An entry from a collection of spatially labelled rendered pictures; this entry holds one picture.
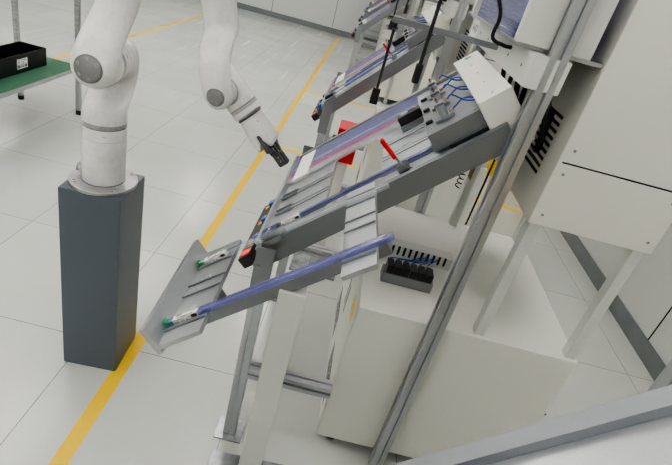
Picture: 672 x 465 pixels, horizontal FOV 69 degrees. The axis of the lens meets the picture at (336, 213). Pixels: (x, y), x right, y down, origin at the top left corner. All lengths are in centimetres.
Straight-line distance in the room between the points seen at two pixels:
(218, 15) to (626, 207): 109
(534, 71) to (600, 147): 26
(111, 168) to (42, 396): 81
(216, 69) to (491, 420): 131
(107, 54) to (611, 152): 122
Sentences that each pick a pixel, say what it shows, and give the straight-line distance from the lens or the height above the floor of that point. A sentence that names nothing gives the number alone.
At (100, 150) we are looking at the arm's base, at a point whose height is 83.
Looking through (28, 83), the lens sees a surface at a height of 35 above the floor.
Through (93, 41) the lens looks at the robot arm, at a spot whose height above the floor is 113.
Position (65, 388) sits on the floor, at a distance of 195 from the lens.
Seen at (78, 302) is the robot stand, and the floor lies 29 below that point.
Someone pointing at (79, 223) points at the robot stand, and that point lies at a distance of 163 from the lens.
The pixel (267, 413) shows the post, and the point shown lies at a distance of 134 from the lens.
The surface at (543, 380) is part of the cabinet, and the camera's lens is 163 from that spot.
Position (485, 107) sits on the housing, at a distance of 118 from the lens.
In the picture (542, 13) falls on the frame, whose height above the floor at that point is 145.
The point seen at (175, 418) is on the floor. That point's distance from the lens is 184.
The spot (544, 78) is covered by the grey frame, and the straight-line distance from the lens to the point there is 113.
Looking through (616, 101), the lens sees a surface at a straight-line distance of 123.
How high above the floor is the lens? 147
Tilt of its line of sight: 28 degrees down
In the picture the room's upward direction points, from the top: 16 degrees clockwise
